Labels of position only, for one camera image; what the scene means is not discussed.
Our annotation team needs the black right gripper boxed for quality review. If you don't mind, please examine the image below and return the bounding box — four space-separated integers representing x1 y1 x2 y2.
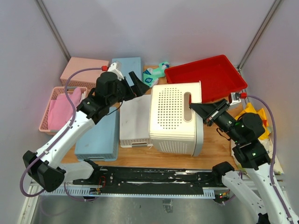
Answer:
189 98 243 144

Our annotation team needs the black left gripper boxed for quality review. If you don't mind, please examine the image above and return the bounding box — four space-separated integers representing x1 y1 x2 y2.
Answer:
107 71 149 106

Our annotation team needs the light blue upturned basket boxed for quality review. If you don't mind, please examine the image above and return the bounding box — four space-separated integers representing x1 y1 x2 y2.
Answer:
111 57 142 86

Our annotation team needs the small white perforated basket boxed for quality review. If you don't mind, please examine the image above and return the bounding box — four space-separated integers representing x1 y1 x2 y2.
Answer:
120 95 153 148

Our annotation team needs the red plastic tray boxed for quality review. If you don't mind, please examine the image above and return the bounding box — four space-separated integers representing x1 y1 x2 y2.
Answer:
164 55 248 103

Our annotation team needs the large white laundry basket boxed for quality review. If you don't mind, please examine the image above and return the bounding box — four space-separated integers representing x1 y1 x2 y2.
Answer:
149 82 204 157

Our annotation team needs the pink perforated basket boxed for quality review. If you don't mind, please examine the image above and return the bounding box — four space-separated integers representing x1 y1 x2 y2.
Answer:
60 56 110 91

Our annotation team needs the blue perforated basket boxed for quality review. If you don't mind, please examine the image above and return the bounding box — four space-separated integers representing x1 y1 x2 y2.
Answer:
74 107 120 161

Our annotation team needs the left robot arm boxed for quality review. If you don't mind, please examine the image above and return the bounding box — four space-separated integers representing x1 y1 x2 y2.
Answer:
23 71 149 192

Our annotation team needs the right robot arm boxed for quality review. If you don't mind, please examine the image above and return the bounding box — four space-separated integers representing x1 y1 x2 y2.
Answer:
189 99 299 224

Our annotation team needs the teal and white sock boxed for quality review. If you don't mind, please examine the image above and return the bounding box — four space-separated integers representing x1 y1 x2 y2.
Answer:
142 61 170 88

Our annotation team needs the yellow cloth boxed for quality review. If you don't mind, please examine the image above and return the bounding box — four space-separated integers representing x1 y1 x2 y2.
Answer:
235 103 272 140

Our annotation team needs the patterned white cloth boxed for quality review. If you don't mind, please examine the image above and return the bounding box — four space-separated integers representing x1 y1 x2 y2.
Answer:
230 138 284 175

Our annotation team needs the pink cloth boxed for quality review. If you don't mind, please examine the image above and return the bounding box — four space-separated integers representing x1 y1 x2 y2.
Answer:
48 87 82 130

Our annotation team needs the pink basket with cloth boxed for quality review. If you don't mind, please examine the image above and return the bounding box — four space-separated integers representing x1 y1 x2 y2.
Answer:
39 86 87 135

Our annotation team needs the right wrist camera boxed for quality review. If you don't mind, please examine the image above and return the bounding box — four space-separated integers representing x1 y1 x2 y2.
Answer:
228 92 247 106

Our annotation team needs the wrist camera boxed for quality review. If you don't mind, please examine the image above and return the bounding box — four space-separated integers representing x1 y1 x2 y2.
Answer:
101 61 124 80
228 92 247 106

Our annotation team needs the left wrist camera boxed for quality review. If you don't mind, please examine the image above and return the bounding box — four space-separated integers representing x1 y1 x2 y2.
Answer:
101 61 124 80

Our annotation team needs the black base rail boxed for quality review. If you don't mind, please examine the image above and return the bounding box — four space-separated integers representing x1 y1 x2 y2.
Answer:
72 162 234 196

